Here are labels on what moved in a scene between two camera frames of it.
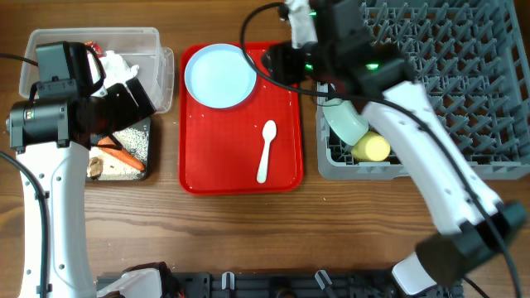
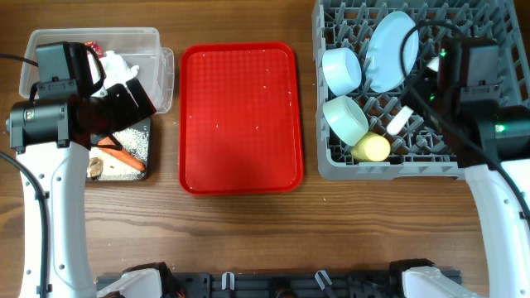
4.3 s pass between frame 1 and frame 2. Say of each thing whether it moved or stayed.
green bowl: stayed
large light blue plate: moved
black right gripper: moved
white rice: stayed
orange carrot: stayed
